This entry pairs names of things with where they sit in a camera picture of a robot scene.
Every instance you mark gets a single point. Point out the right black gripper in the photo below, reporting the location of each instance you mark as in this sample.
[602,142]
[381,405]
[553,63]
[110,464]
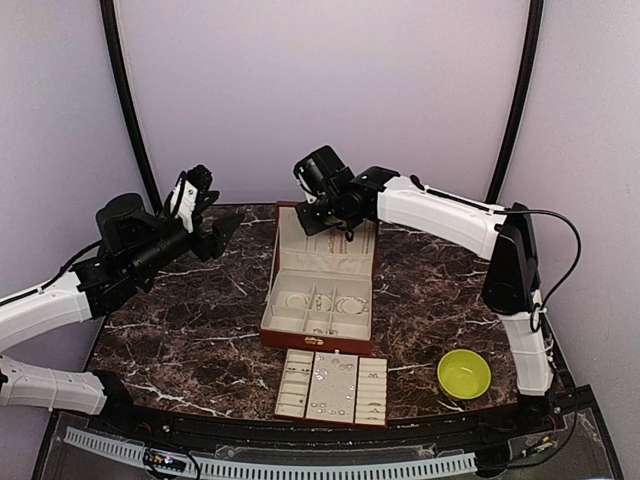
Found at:
[311,225]

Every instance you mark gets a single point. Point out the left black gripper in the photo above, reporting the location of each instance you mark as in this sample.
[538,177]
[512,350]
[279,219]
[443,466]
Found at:
[215,242]

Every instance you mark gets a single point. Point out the red jewelry box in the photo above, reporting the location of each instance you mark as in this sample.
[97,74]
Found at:
[327,267]

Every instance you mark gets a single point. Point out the red jewelry tray insert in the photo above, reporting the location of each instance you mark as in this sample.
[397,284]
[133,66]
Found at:
[333,388]

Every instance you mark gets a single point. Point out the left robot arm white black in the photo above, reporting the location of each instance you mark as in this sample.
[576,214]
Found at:
[134,247]

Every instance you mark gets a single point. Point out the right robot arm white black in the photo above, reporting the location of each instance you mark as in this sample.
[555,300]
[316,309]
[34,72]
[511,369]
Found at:
[503,236]

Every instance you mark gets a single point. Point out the thin silver bangle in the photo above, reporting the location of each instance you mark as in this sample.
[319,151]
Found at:
[297,300]

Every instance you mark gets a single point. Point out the silver pearl open bangle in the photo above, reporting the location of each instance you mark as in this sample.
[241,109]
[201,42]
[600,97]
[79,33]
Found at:
[352,305]

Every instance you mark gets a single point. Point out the lime green bowl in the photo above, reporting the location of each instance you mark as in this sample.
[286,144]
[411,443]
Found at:
[463,374]

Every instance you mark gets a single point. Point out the white slotted cable duct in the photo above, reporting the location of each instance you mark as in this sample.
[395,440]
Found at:
[248,463]

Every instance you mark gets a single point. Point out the left black frame post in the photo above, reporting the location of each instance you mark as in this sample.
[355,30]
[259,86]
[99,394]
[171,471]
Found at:
[126,100]

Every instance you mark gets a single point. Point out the black frame post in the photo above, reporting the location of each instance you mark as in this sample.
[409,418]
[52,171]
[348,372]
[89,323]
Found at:
[126,100]
[521,88]

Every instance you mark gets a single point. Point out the right black frame post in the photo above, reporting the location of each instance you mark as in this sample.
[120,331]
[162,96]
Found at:
[521,88]

